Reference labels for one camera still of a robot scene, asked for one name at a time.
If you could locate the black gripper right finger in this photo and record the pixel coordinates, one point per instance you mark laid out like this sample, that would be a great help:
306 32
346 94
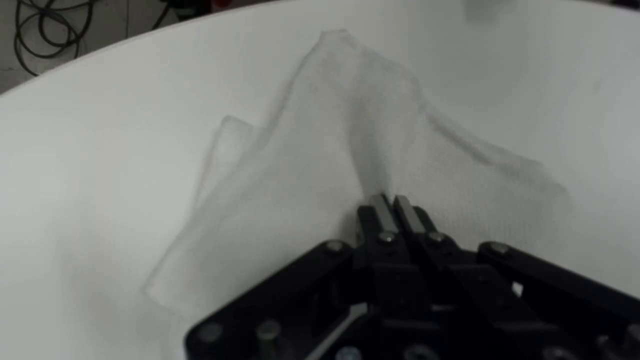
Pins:
521 286

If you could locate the white towel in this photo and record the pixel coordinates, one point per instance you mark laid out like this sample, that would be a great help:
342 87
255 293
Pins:
321 132

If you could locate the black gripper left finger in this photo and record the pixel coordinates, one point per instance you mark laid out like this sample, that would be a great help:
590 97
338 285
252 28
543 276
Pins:
333 286

